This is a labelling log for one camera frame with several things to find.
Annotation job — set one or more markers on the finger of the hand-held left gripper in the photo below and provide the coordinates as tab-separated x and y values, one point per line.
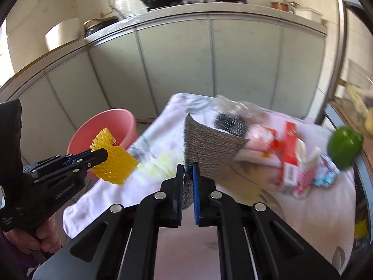
96	156
58	160

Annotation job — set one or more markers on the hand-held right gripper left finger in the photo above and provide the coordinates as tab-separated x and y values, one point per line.
180	186

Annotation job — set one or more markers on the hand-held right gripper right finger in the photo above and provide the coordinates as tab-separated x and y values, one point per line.
195	189

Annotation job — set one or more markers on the yellow foam fruit net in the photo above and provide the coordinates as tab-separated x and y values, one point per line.
116	163

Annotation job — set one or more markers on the pink plastic bucket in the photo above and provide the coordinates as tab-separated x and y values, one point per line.
116	122

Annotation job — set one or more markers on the grey scouring cloth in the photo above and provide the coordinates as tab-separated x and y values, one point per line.
204	145

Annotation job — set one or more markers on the red carton box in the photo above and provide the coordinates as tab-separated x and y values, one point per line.
291	145

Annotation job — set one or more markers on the person's left hand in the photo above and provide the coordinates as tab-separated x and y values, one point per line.
48	236

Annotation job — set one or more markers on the pale yellow foam net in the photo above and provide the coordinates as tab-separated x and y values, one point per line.
160	164

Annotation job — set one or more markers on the steel wool scrubber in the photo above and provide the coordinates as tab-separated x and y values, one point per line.
230	124

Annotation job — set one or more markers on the orange white snack wrapper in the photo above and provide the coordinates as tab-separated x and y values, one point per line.
259	140

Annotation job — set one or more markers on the clear plastic bag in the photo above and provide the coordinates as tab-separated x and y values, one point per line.
230	105

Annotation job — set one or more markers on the floral white cloth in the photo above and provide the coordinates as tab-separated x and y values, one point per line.
291	224

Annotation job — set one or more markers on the white pink paper carton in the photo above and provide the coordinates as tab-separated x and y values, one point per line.
304	180

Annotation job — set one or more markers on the grey kitchen counter cabinet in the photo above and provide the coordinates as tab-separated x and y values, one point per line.
174	64

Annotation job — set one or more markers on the white basin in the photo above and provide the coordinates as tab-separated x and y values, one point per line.
61	33

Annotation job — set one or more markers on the steel pot with lid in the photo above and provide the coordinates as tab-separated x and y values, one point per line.
99	24

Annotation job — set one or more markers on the blue patterned packet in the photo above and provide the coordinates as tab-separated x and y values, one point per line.
326	172

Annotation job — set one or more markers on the green bell pepper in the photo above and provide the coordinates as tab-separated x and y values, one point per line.
343	145

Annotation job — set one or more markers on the black gas stove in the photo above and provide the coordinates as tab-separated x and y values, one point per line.
163	5

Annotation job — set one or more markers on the yellow brush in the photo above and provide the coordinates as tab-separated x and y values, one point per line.
360	229

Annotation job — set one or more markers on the plastic bag of vegetables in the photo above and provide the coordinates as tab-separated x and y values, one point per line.
360	93

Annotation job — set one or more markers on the copper pot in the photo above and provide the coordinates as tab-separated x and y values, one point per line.
279	5

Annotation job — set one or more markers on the small steel pot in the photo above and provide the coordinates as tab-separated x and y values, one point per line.
293	7

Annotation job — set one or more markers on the white lidded container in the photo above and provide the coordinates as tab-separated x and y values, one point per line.
309	14

